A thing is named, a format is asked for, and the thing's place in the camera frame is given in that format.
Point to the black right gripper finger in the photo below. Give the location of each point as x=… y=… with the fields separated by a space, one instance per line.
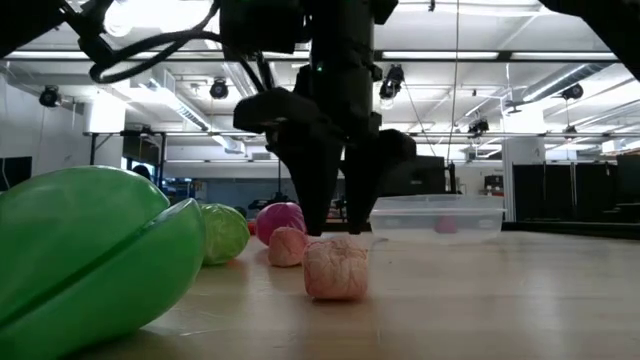
x=367 y=175
x=310 y=160

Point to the magenta toy onion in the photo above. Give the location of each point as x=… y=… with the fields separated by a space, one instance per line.
x=280 y=217

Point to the blocky pink veined toy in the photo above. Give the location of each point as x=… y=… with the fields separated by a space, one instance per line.
x=335 y=270

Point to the clear plastic tupperware container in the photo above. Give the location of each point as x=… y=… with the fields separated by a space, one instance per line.
x=480 y=225

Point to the green toy bell pepper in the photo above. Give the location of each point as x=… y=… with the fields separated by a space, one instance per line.
x=75 y=240

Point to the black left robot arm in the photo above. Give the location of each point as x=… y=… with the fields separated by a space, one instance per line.
x=20 y=17

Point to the small pink toy produce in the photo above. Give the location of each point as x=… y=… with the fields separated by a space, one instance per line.
x=446 y=225

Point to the black ceiling spotlight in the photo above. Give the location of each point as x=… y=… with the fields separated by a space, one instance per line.
x=572 y=91
x=478 y=126
x=219 y=89
x=392 y=82
x=50 y=96

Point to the black computer monitor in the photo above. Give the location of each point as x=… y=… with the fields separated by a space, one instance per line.
x=425 y=175
x=15 y=173

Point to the red cloth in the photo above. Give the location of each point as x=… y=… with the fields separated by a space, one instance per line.
x=251 y=228

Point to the round pink veined toy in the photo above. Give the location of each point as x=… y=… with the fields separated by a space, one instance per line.
x=286 y=247

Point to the light green toy cabbage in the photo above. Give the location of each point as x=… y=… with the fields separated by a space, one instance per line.
x=225 y=235

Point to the overhead beam with light strips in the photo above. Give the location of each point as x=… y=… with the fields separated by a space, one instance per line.
x=506 y=56

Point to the person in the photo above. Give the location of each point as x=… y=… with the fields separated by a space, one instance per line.
x=142 y=172

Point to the black partition panels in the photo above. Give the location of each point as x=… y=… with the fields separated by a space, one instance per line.
x=560 y=192

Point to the black background workstation frame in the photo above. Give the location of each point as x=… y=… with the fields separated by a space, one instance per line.
x=142 y=150

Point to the black aluminium rig frame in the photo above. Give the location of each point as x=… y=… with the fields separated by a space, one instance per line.
x=575 y=229

